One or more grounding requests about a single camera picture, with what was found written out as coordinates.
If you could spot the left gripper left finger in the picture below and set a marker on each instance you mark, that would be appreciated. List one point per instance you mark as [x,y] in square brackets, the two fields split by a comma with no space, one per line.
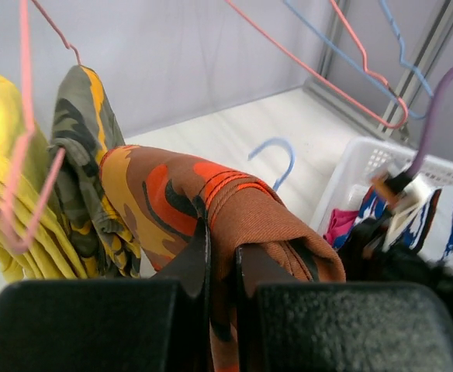
[155,324]

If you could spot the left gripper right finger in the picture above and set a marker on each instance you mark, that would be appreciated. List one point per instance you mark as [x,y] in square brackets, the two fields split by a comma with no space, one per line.
[288,325]

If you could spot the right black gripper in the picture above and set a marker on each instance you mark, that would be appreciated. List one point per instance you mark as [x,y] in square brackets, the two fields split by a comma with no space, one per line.
[365,258]

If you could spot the pink trousers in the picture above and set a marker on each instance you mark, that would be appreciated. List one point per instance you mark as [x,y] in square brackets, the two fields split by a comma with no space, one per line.
[339,226]

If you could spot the blue white patterned trousers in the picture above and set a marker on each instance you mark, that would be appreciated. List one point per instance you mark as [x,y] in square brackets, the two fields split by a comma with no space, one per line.
[430,234]

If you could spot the white plastic basket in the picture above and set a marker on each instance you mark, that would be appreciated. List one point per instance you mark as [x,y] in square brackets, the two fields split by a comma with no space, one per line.
[349,181]

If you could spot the orange camouflage trousers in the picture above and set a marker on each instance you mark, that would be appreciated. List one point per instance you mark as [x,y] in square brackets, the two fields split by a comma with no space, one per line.
[161,195]

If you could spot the blue hanger with orange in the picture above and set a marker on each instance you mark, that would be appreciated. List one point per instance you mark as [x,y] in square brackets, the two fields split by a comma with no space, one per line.
[284,161]

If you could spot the pink wire hanger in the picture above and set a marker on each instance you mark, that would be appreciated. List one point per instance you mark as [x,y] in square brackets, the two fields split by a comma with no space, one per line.
[337,71]

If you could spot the blue hanger with blue trousers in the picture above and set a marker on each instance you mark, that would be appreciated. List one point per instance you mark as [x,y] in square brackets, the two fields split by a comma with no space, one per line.
[373,57]

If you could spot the green camouflage trousers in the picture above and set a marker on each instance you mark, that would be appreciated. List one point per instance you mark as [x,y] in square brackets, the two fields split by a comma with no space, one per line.
[85,128]

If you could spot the pink hanger with camouflage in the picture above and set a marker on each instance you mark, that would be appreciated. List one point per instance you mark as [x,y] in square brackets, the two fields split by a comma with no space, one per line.
[15,243]

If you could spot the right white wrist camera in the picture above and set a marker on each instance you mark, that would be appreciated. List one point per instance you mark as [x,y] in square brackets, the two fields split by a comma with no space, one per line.
[404,196]

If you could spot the aluminium frame structure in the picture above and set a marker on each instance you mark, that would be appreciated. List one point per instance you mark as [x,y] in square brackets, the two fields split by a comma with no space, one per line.
[417,69]

